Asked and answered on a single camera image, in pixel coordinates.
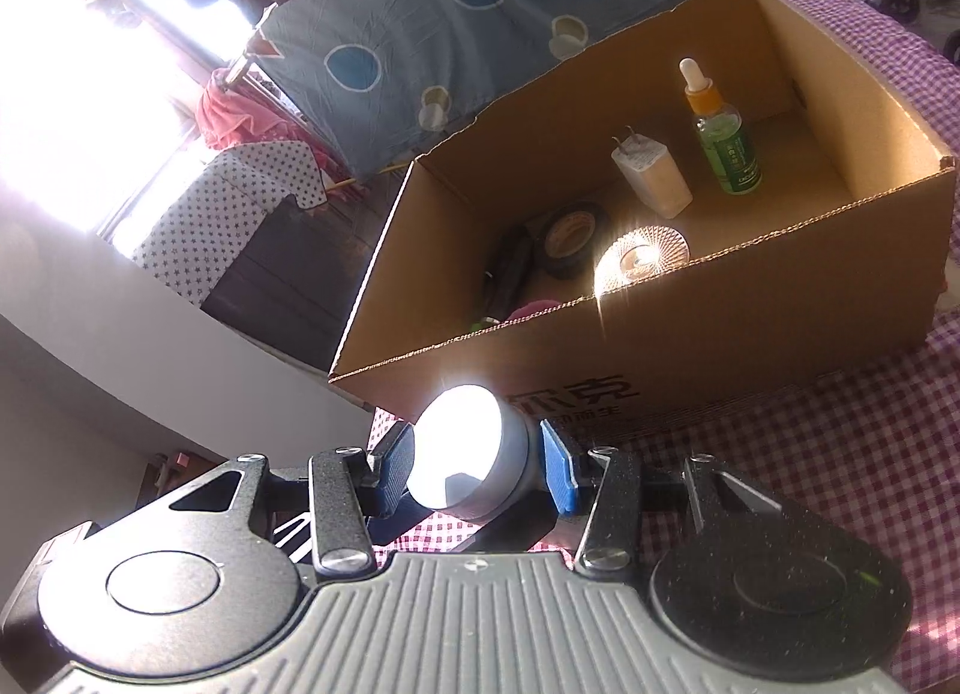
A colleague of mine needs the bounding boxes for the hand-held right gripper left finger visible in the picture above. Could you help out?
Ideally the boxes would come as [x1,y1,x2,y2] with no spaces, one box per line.
[169,424,418,579]

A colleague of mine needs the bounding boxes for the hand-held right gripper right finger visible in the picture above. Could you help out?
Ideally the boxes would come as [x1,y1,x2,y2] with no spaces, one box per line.
[538,420,788,576]

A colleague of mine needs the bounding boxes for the white round jar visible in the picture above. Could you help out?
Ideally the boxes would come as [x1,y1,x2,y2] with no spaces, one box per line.
[405,385,552,522]

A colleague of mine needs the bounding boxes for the pink round object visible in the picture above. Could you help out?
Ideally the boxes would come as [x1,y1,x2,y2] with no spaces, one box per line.
[504,296,563,324]

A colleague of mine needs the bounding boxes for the brown cardboard box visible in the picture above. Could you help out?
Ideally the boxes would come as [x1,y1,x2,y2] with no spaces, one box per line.
[328,0,959,440]

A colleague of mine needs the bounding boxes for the black tape roll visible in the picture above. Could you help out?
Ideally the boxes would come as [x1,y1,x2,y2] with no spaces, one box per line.
[534,201,610,280]

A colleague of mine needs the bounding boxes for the round gold compact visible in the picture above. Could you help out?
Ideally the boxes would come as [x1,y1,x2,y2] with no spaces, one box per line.
[592,223,689,298]

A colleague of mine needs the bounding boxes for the white charger plug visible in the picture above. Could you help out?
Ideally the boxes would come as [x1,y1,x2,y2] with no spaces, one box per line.
[611,126,693,219]

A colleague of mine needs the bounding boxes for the green dropper bottle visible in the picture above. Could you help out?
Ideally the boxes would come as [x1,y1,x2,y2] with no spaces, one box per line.
[679,56,764,198]

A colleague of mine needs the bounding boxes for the purple checked bedsheet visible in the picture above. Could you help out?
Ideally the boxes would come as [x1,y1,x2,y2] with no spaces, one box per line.
[367,0,960,691]

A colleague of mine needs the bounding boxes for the white star-print cloth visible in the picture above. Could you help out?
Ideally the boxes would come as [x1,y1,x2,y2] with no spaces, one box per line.
[131,139,331,309]

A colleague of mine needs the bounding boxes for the pink cloth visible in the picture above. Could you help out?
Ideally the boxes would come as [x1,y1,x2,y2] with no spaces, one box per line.
[196,68,353,196]

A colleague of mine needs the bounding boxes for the blue patterned quilt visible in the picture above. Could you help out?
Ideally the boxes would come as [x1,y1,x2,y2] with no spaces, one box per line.
[251,0,766,181]

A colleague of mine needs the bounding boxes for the metal drying rack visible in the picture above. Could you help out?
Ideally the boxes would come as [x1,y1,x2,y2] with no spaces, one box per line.
[225,4,316,133]

